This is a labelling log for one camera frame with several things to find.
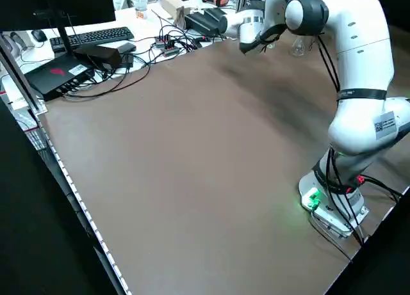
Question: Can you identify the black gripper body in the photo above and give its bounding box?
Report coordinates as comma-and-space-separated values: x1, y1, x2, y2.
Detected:
239, 40, 268, 56

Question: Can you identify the glass conical flask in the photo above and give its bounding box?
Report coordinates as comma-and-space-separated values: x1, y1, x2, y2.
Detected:
289, 35, 306, 58

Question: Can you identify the grey usb hub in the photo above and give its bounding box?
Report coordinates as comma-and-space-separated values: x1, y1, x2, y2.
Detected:
154, 35, 181, 58

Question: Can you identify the clear plastic cup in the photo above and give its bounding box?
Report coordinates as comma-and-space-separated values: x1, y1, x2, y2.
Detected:
132, 0, 149, 20

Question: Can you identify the small black adapter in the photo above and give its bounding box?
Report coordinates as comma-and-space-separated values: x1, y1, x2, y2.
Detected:
119, 42, 138, 68

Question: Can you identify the black power adapter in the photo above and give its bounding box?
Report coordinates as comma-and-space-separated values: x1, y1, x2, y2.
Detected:
73, 44, 123, 71

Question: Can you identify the black keyboard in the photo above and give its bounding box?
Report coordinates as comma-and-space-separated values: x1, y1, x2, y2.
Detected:
49, 26, 135, 53

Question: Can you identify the black monitor stand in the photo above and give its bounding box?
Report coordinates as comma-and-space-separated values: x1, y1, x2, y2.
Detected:
43, 6, 73, 58

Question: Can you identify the black monitor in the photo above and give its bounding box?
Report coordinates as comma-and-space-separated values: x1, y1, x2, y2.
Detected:
0, 0, 117, 33

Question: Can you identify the black box red logo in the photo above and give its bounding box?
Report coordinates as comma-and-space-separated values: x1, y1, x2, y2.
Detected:
24, 56, 97, 103

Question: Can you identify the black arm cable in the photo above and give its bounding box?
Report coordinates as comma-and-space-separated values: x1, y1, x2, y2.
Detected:
307, 32, 366, 246

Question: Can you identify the black base cable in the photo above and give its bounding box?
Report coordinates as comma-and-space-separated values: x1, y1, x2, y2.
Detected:
309, 175, 403, 264

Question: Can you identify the aluminium frame rail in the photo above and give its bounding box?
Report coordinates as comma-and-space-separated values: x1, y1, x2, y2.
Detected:
0, 35, 48, 114

